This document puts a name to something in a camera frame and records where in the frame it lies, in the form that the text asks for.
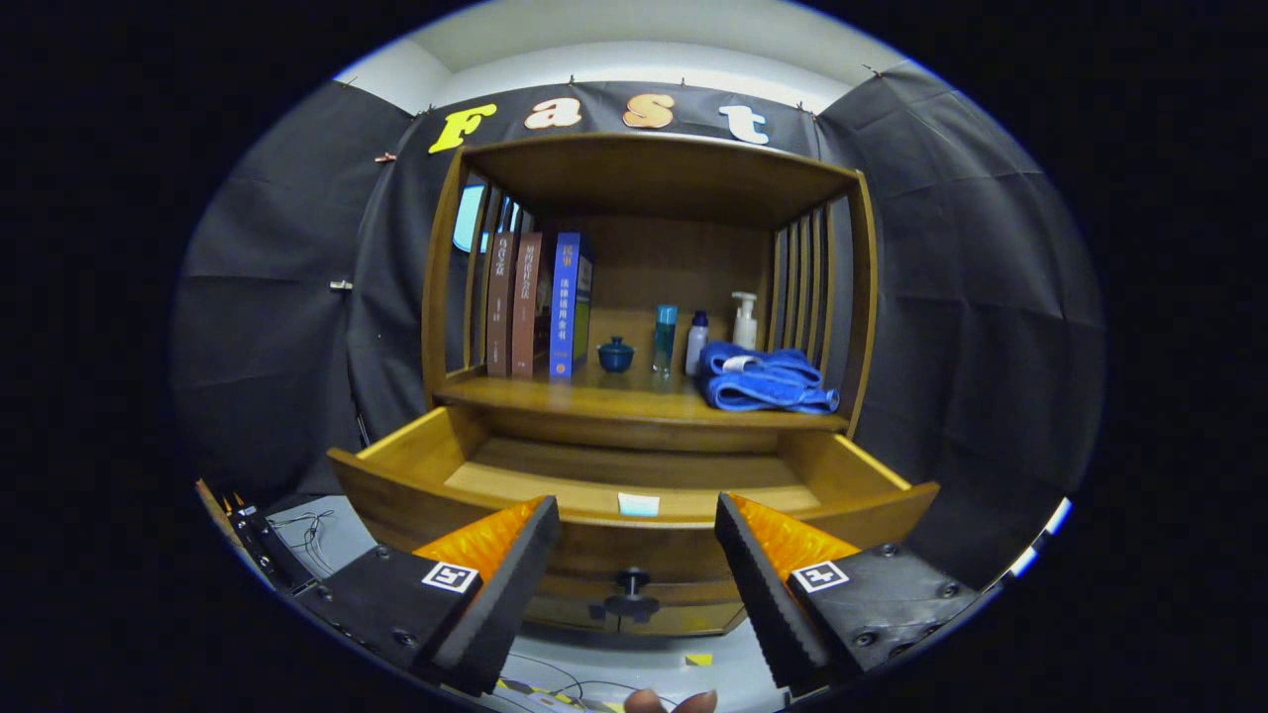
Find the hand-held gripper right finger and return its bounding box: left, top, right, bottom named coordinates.
left=713, top=492, right=982, bottom=694

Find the wooden countertop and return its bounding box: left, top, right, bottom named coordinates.
left=433, top=358, right=851, bottom=433

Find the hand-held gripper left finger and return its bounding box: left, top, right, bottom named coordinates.
left=293, top=494, right=562, bottom=697

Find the wooden cabinet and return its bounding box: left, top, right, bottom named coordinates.
left=327, top=132, right=940, bottom=638

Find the black power strip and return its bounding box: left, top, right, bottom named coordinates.
left=226, top=500, right=318, bottom=595

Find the reddish brown book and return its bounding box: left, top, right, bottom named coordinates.
left=511, top=232, right=544, bottom=379

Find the wooden cabinet door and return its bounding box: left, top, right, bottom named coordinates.
left=634, top=600, right=751, bottom=638
left=523, top=594, right=627, bottom=635

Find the black backdrop cloth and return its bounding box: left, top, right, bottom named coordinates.
left=168, top=61, right=1106, bottom=595

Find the black drawer knob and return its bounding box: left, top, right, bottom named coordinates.
left=603, top=566, right=662, bottom=625

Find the blue book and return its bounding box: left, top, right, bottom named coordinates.
left=550, top=232, right=595, bottom=382

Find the wooden drawer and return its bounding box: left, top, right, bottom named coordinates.
left=327, top=404, right=940, bottom=607

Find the dark brown book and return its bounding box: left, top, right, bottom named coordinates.
left=485, top=233, right=518, bottom=377

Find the blue towel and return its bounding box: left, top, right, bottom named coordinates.
left=696, top=342, right=841, bottom=415

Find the teal bottle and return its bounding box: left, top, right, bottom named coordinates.
left=653, top=304, right=680, bottom=375

